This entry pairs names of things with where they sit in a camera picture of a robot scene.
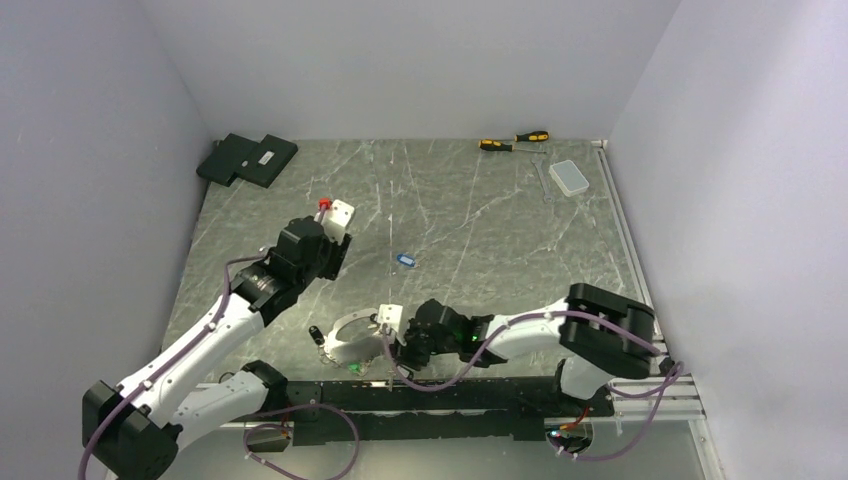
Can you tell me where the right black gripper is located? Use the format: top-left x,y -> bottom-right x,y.
388,317 -> 460,370

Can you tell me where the blue tag key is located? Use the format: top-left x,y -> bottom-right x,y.
396,254 -> 417,268

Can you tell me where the black tag key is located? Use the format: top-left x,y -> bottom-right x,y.
308,325 -> 326,347

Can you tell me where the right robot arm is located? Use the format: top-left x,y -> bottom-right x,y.
381,283 -> 661,415

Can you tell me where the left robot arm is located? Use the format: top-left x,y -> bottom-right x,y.
76,209 -> 354,479

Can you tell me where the black flat case right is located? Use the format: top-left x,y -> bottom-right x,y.
236,134 -> 298,188

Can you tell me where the black flat case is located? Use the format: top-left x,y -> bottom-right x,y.
236,134 -> 298,188
195,133 -> 258,187

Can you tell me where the black flat case left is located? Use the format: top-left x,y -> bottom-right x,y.
195,133 -> 258,187

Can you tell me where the silver wrench near right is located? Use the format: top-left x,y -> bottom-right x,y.
531,158 -> 554,204

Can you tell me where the orange black screwdriver lower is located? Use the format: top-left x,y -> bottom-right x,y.
478,139 -> 546,154

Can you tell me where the orange black screwdriver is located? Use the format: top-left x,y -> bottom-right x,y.
478,139 -> 546,154
511,130 -> 550,143

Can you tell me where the clear plastic box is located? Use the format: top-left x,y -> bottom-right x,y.
549,160 -> 590,197

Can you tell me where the orange black screwdriver upper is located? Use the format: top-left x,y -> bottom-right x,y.
511,130 -> 550,143

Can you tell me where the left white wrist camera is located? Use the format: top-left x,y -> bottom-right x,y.
315,197 -> 356,245

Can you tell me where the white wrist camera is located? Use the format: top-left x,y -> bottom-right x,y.
315,197 -> 356,245
376,304 -> 408,345

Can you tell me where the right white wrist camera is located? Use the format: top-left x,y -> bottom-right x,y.
376,304 -> 408,345

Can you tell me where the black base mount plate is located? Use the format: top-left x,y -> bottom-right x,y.
243,376 -> 614,446

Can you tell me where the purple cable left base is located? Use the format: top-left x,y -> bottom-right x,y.
242,402 -> 362,480

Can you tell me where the purple cable base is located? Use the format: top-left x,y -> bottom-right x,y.
547,360 -> 694,464
242,402 -> 362,480

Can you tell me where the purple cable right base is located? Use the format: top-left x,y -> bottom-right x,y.
547,360 -> 694,464

